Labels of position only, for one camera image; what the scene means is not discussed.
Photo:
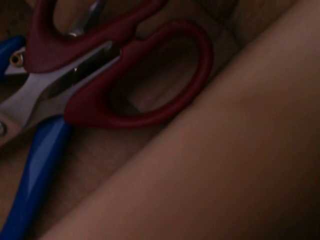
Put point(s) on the brown cardboard box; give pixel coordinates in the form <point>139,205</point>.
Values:
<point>225,150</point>

